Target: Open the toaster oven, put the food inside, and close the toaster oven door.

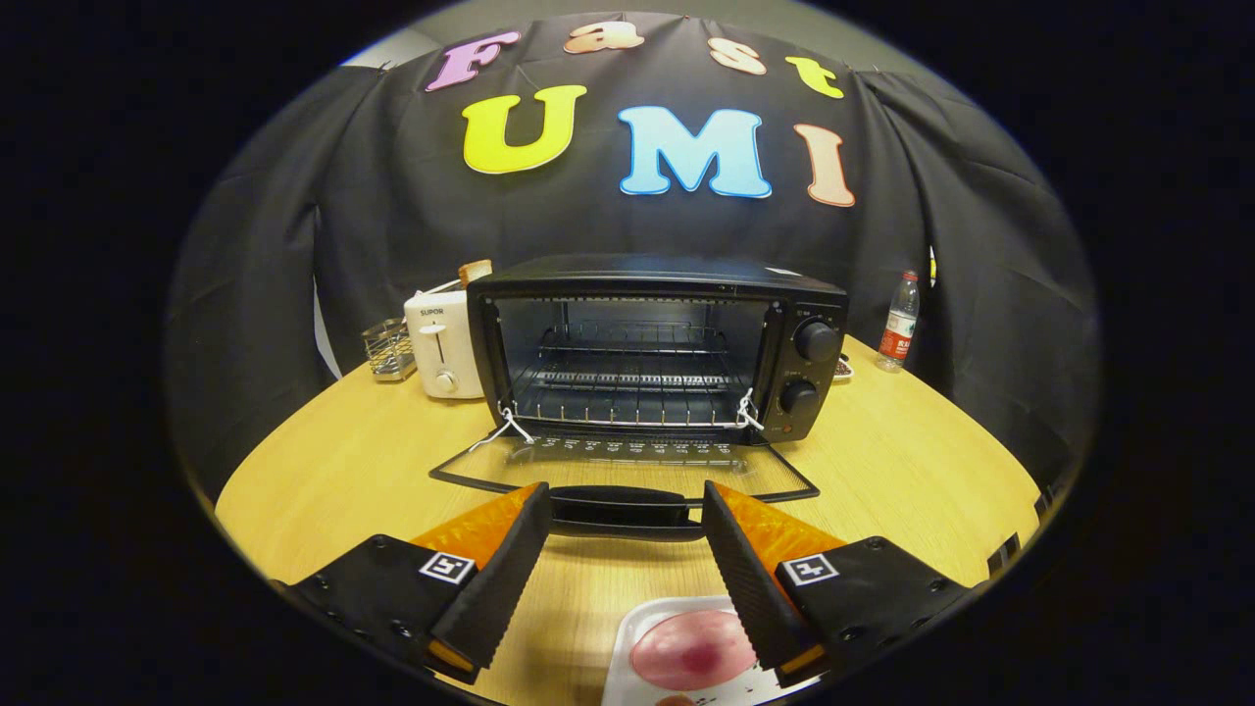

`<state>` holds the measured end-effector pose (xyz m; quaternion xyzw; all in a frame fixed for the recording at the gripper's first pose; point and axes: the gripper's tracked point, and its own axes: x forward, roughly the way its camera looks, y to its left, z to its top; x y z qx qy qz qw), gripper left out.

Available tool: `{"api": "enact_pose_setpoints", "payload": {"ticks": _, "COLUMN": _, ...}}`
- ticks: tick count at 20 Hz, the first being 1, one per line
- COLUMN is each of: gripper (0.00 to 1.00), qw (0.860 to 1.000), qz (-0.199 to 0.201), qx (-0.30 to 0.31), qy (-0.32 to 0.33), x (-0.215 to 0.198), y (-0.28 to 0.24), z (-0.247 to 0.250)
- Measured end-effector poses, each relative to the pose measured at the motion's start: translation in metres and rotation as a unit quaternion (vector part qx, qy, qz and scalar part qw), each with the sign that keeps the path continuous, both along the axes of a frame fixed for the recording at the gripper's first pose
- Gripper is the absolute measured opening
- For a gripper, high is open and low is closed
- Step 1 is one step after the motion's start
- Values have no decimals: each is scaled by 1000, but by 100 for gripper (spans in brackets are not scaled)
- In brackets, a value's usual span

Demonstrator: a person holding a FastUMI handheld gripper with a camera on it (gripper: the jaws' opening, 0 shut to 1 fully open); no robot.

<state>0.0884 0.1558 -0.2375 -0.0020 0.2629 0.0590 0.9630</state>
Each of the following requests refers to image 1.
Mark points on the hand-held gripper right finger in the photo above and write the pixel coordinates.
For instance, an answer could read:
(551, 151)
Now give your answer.
(750, 588)

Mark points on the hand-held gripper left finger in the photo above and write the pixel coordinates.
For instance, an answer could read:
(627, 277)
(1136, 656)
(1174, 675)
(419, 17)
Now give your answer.
(505, 588)

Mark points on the pink round meat slice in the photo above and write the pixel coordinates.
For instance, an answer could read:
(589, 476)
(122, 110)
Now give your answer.
(686, 652)

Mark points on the white square food tray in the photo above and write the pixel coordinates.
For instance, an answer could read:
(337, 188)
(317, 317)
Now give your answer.
(627, 628)

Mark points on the black toaster oven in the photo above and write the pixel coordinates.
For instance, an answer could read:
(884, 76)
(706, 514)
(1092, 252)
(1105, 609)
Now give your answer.
(647, 270)

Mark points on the white bread toaster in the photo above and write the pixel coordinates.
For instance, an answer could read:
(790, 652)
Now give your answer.
(441, 343)

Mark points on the white divided bean dish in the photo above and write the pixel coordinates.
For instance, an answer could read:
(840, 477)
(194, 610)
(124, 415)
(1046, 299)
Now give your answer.
(843, 370)

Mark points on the clear plastic water bottle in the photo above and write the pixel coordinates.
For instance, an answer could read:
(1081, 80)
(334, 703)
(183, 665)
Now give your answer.
(897, 333)

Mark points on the brown bread slice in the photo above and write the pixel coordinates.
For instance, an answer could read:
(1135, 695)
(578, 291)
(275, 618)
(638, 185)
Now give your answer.
(477, 271)

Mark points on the black backdrop cloth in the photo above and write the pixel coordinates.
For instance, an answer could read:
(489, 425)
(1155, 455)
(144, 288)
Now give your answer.
(392, 216)

